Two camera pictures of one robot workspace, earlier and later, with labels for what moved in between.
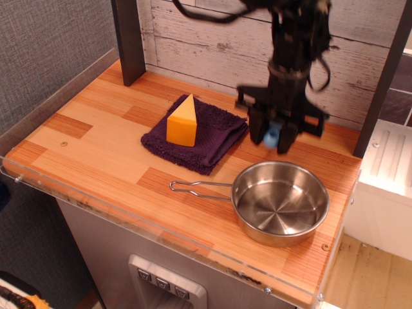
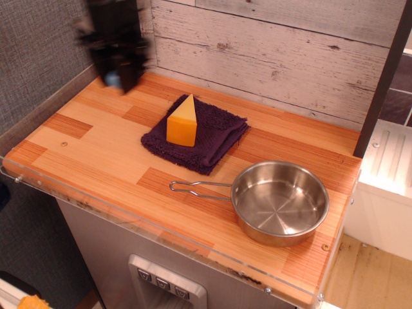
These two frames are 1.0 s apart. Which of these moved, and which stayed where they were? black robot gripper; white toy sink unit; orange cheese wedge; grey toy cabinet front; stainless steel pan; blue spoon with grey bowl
Moved: blue spoon with grey bowl; black robot gripper
Stayed: grey toy cabinet front; orange cheese wedge; stainless steel pan; white toy sink unit
